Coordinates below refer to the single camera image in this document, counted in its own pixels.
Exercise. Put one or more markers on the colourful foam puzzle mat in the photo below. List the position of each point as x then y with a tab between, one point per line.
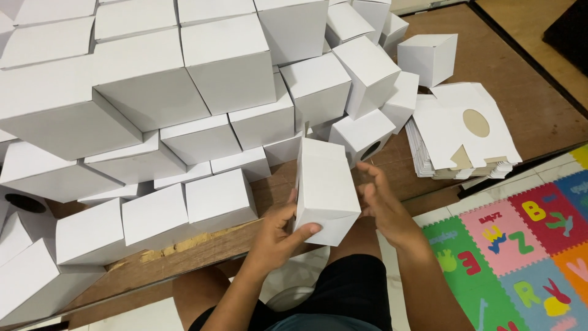
514	257

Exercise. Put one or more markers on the person's left hand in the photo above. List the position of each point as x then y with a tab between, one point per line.
271	239

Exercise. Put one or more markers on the stack of flat box blanks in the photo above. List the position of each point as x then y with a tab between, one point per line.
459	133

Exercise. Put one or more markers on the pile of white assembled boxes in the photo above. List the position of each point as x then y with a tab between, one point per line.
151	92

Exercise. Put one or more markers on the person's right fingers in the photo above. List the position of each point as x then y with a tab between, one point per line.
371	191

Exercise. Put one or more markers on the black furniture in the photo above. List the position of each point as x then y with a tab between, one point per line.
569	32

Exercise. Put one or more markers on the white cardboard box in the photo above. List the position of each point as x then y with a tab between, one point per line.
324	188

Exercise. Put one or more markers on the person's blue shirt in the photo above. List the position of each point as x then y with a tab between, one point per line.
321	323

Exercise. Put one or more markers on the person's right hand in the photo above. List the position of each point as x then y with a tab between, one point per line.
390	216

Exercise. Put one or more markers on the person's left leg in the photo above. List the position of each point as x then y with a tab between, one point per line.
195	289

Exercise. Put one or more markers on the person's right leg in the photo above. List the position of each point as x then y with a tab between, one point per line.
356	239

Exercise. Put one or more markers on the person's black shorts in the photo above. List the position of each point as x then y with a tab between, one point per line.
349	289

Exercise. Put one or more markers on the person's leg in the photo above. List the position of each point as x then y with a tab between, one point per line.
356	239
195	289

